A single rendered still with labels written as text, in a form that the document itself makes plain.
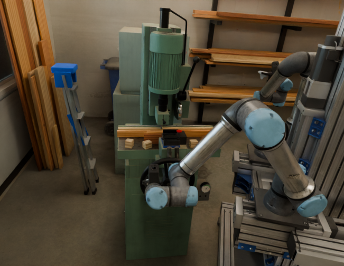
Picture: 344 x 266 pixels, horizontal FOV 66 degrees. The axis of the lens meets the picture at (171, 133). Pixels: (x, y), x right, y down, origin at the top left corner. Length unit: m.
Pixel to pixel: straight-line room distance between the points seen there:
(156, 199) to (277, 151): 0.45
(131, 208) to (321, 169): 1.09
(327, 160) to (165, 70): 0.90
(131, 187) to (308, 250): 0.96
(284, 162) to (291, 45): 3.36
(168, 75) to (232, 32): 2.59
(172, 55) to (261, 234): 0.99
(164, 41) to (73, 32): 2.63
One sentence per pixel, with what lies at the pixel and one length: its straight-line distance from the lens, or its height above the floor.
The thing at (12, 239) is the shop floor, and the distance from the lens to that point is 2.40.
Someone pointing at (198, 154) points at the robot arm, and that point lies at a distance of 1.04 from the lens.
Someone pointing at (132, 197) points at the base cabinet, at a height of 0.57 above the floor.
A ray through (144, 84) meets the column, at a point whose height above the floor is 1.18.
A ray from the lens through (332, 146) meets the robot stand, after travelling 1.42.
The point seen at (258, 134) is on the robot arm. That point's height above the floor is 1.30.
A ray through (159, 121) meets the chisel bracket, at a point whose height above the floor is 1.02.
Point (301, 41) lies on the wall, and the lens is 4.32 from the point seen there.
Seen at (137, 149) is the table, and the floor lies 0.90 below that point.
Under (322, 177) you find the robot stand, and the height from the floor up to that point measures 0.94.
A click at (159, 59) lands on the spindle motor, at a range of 1.40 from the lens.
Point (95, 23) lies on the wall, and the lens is 3.82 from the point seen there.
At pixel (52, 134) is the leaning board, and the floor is 0.38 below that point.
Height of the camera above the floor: 1.65
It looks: 26 degrees down
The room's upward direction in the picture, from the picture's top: 5 degrees clockwise
